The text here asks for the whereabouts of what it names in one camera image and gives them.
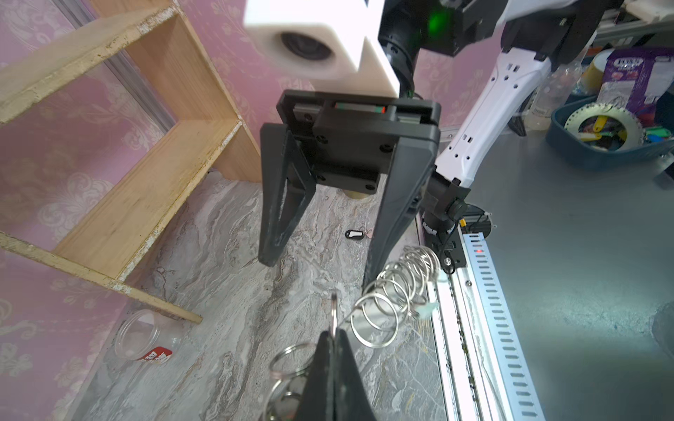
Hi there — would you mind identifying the clear plastic cup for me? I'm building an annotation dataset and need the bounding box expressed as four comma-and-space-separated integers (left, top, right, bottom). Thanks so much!
114, 310, 184, 364

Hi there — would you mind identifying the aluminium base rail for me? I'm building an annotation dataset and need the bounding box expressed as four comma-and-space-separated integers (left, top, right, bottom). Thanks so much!
428, 230, 545, 420

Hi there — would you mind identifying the blue storage tray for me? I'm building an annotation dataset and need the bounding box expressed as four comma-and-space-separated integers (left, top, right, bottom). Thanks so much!
546, 94, 673, 171

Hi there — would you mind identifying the purple box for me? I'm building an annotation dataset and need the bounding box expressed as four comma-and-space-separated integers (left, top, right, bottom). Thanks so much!
597, 47, 673, 116

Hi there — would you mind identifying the wooden two-tier shelf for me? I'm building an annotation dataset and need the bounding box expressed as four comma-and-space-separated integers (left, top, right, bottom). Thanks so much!
0, 0, 263, 325

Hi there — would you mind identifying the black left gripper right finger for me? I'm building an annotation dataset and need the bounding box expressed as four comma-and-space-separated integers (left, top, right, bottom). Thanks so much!
333, 329, 377, 421

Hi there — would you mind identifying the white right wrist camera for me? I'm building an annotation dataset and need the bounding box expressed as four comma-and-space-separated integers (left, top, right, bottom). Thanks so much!
243, 0, 400, 98

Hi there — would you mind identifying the aluminium corner post right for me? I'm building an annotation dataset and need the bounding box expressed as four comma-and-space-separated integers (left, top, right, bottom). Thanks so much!
53, 0, 176, 133

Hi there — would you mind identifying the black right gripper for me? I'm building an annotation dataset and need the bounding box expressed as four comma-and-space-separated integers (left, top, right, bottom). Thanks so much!
258, 89, 442, 287

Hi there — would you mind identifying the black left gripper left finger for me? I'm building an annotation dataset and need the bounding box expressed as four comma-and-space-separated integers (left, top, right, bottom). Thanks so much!
294, 332, 335, 421

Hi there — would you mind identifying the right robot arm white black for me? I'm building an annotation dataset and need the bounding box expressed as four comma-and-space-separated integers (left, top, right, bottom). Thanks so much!
243, 1, 619, 284

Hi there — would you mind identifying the black key tag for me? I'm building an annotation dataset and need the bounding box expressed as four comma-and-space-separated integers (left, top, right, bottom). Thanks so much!
345, 230, 365, 240

